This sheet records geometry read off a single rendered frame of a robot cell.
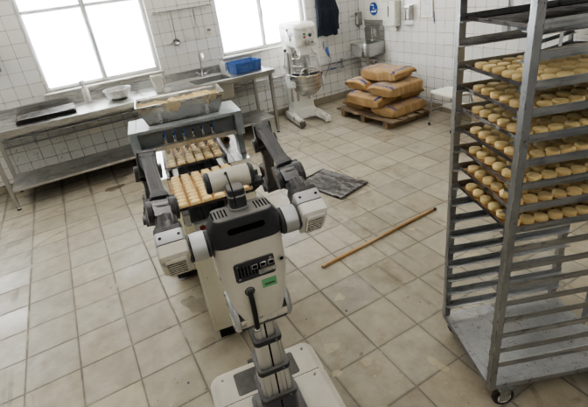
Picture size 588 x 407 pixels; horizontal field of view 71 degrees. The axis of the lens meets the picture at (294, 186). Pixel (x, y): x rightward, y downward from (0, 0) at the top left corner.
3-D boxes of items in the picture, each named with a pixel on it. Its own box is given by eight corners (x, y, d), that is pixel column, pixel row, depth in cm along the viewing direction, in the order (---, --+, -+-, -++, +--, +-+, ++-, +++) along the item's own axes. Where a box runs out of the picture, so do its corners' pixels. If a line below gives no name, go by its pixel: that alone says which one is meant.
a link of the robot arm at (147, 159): (129, 144, 163) (156, 141, 167) (134, 173, 171) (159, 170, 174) (147, 211, 130) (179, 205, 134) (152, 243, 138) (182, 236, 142)
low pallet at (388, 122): (337, 115, 629) (336, 107, 625) (376, 101, 663) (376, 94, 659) (393, 131, 535) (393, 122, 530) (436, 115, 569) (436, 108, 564)
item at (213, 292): (200, 277, 310) (170, 168, 271) (245, 263, 319) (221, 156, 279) (217, 342, 250) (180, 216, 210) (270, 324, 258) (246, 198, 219)
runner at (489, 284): (448, 296, 217) (448, 291, 216) (445, 292, 220) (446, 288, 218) (563, 274, 220) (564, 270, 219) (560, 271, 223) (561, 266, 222)
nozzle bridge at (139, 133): (142, 166, 296) (128, 121, 281) (240, 143, 314) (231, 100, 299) (143, 184, 268) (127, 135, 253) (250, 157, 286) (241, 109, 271)
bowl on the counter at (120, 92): (107, 103, 485) (103, 93, 479) (104, 99, 511) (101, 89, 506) (136, 97, 498) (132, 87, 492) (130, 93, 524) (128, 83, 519)
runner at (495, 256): (450, 268, 209) (450, 263, 208) (447, 265, 212) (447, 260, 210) (570, 246, 212) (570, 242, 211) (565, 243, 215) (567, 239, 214)
